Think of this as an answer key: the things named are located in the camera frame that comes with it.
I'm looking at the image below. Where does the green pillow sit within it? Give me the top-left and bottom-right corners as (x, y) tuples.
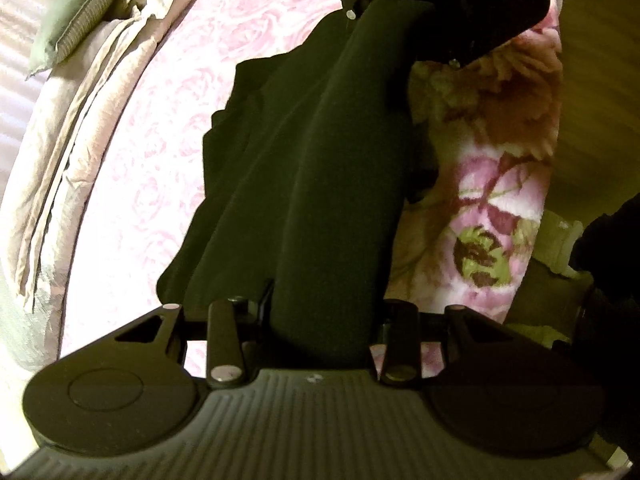
(27, 0), (126, 78)

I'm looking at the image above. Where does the person's dark clothing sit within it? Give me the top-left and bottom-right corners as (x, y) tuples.
(570, 200), (640, 311)

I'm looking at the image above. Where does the black garment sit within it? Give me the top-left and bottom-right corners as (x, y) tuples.
(156, 0), (446, 366)

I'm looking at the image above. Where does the grey duvet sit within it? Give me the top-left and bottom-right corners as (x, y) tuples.
(0, 240), (71, 376)

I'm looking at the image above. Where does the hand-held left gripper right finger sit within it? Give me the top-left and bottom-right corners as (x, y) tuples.
(370, 299), (548, 387)

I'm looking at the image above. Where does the pink floral blanket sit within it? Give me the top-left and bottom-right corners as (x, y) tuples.
(60, 0), (563, 366)

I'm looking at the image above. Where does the beige quilt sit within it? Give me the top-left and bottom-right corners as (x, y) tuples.
(0, 0), (211, 311)

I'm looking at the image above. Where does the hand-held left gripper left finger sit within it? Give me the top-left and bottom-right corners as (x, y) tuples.
(80, 280), (275, 390)

